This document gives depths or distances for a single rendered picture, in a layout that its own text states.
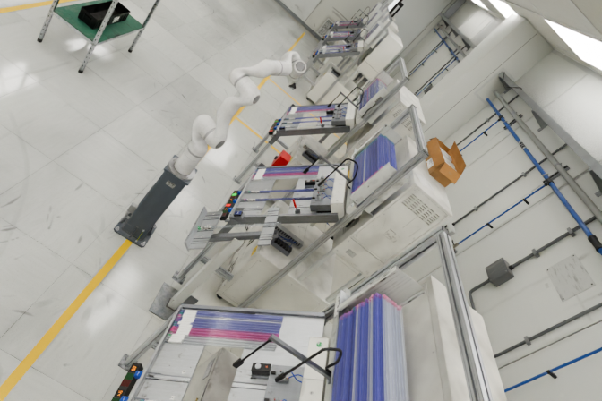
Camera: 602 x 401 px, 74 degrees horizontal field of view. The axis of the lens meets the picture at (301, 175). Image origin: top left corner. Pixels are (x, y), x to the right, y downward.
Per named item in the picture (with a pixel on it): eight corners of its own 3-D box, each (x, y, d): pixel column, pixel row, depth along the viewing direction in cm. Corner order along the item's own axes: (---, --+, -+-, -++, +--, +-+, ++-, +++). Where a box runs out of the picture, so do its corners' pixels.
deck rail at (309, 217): (230, 224, 266) (228, 217, 263) (231, 222, 268) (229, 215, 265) (338, 222, 252) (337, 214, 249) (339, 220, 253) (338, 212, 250)
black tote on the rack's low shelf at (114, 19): (92, 29, 365) (98, 20, 360) (76, 16, 362) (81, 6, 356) (126, 20, 414) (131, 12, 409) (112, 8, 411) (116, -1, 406)
